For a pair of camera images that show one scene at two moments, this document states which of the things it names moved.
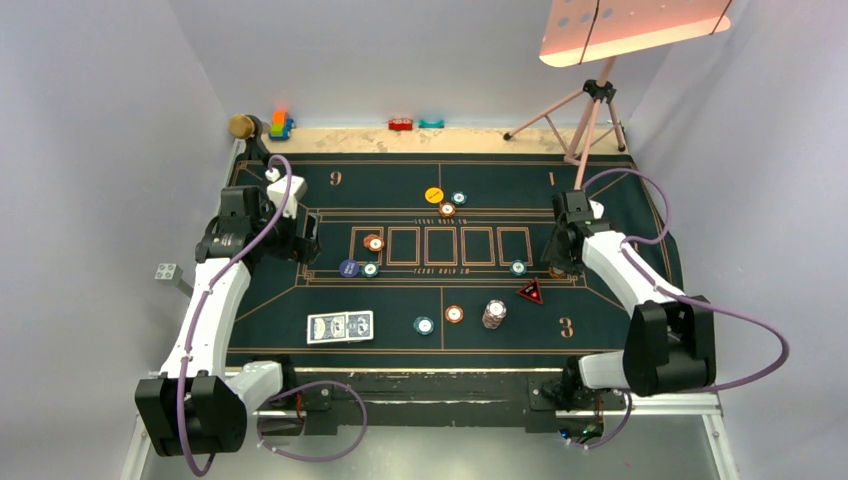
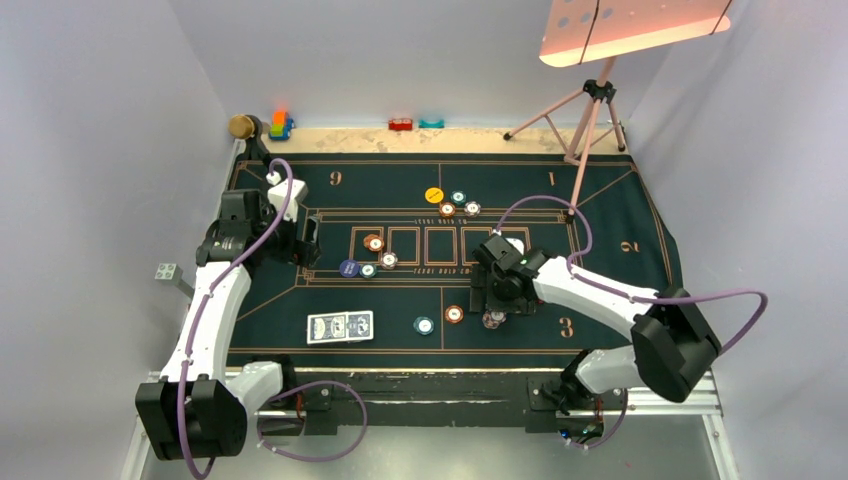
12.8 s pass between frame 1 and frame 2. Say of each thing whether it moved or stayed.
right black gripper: moved
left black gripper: stayed
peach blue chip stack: stayed
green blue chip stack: stayed
